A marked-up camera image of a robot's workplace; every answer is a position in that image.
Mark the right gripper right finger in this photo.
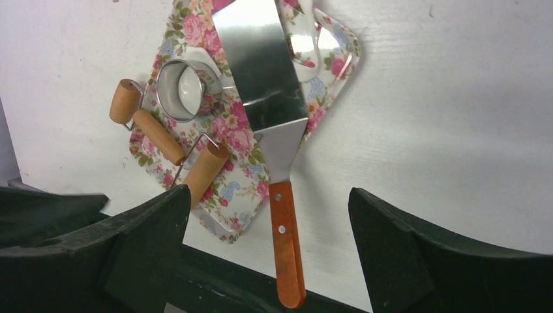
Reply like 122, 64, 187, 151
348, 188, 552, 312

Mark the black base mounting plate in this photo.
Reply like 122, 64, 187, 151
0, 185, 372, 313

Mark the metal spatula wooden handle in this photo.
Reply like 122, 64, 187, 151
213, 0, 308, 309

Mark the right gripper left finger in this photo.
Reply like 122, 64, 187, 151
1, 185, 191, 312

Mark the white dough piece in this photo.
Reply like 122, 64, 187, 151
177, 67, 203, 118

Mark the round metal cutter ring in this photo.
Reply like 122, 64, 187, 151
155, 58, 224, 123

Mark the floral pattern tray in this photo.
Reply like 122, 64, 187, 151
129, 1, 361, 243

